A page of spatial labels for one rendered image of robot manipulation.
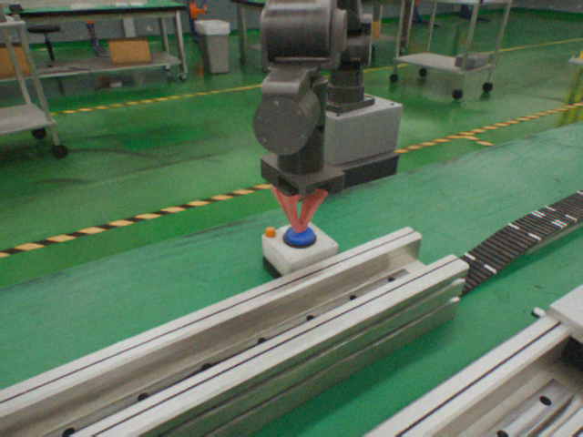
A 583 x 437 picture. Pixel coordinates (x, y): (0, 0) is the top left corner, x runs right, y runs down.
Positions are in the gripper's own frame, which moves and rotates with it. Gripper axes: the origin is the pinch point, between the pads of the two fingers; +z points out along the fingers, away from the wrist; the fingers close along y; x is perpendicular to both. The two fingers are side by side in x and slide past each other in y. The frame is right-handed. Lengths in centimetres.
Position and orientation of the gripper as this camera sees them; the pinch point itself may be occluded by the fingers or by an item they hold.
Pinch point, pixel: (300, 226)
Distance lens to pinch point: 56.0
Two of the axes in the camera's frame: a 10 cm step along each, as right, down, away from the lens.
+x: 8.5, -2.7, 4.5
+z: 0.0, 8.6, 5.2
